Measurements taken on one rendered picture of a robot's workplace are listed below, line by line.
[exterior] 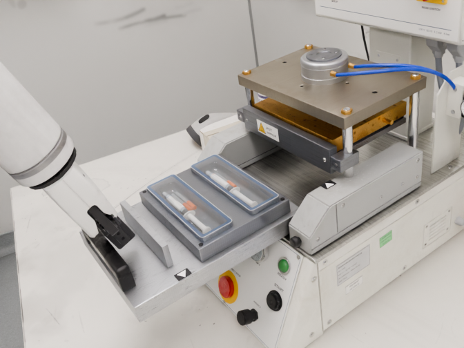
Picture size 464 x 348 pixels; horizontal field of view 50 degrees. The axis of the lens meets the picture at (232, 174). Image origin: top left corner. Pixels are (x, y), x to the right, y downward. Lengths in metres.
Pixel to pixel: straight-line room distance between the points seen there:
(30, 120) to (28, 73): 1.71
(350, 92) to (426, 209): 0.26
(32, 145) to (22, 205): 0.84
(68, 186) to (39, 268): 0.58
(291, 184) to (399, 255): 0.23
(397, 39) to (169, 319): 0.65
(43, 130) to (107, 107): 1.79
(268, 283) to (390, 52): 0.47
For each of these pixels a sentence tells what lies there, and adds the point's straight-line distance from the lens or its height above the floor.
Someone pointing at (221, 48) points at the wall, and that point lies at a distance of 2.49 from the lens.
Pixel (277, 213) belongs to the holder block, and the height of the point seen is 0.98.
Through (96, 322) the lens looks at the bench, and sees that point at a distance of 1.02.
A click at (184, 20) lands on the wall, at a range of 2.39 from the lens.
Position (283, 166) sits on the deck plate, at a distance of 0.97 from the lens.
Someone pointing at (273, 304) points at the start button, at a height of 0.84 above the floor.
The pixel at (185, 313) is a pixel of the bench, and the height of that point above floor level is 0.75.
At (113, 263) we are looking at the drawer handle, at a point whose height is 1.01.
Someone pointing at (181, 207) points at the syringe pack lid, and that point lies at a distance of 0.78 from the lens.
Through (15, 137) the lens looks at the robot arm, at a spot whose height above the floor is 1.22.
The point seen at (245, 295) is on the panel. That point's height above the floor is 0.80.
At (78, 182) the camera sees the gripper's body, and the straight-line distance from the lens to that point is 0.65.
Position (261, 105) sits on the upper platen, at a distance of 0.92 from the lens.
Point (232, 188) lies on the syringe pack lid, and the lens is 0.80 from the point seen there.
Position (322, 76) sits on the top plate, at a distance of 0.84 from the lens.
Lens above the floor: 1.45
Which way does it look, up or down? 32 degrees down
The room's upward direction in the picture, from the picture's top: 10 degrees counter-clockwise
